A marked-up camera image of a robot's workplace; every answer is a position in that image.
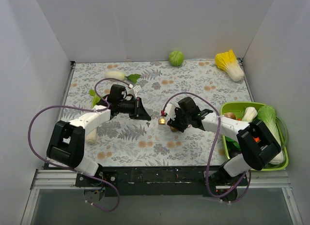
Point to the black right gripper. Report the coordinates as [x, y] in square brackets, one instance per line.
[179, 121]

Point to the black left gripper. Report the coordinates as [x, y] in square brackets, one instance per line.
[138, 108]

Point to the large brass padlock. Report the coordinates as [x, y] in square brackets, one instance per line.
[173, 129]

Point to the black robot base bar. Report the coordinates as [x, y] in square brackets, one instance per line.
[158, 180]

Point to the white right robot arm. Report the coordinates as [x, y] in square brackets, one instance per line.
[257, 143]

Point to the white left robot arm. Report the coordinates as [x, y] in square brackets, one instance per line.
[68, 138]

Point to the small brass padlock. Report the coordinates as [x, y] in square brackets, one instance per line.
[162, 120]

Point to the floral table mat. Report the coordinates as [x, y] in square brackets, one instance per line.
[126, 142]

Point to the white toy radish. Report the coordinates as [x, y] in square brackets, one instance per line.
[122, 77]

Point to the brown toy onion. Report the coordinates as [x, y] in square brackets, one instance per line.
[230, 115]

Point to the green toy celery stalk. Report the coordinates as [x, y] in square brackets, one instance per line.
[91, 137]

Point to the purple toy eggplant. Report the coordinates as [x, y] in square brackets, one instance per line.
[233, 153]

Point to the green plastic basket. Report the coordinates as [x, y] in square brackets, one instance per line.
[238, 108]

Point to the toy bok choy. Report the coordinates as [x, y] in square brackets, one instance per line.
[250, 114]

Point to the yellow toy napa cabbage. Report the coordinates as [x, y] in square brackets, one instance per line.
[228, 62]

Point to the green toy napa cabbage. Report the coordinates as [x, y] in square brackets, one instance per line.
[267, 114]

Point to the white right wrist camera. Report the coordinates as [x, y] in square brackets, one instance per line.
[169, 110]

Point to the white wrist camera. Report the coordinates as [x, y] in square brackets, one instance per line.
[169, 110]
[133, 90]

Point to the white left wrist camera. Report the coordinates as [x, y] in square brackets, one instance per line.
[133, 90]

